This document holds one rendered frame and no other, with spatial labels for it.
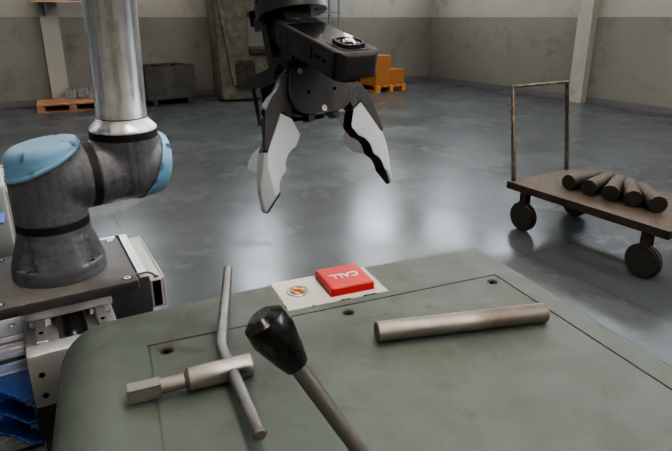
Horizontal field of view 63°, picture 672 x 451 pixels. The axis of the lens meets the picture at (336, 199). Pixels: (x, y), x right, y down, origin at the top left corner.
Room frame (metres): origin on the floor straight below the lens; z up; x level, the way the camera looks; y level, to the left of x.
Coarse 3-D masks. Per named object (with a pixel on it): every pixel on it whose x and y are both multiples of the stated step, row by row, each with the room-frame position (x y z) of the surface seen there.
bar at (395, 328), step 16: (528, 304) 0.55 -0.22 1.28; (544, 304) 0.55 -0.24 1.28; (384, 320) 0.52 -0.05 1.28; (400, 320) 0.52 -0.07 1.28; (416, 320) 0.52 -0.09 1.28; (432, 320) 0.52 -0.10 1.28; (448, 320) 0.52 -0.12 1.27; (464, 320) 0.52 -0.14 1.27; (480, 320) 0.53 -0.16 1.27; (496, 320) 0.53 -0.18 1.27; (512, 320) 0.53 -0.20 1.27; (528, 320) 0.54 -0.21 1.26; (544, 320) 0.54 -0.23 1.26; (384, 336) 0.50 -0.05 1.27; (400, 336) 0.51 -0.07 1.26; (416, 336) 0.51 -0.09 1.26
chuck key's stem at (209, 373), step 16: (192, 368) 0.43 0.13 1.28; (208, 368) 0.43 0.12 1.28; (224, 368) 0.44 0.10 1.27; (240, 368) 0.44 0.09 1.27; (128, 384) 0.41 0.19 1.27; (144, 384) 0.41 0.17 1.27; (160, 384) 0.42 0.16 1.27; (176, 384) 0.42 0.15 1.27; (192, 384) 0.42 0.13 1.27; (208, 384) 0.43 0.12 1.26; (128, 400) 0.40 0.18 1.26; (144, 400) 0.41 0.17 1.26
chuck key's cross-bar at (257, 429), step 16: (224, 272) 0.66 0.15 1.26; (224, 288) 0.61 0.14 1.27; (224, 304) 0.57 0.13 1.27; (224, 320) 0.53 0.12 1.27; (224, 336) 0.50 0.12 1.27; (224, 352) 0.47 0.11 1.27; (240, 384) 0.41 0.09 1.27; (240, 400) 0.39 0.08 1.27; (256, 416) 0.37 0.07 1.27; (256, 432) 0.35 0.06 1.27
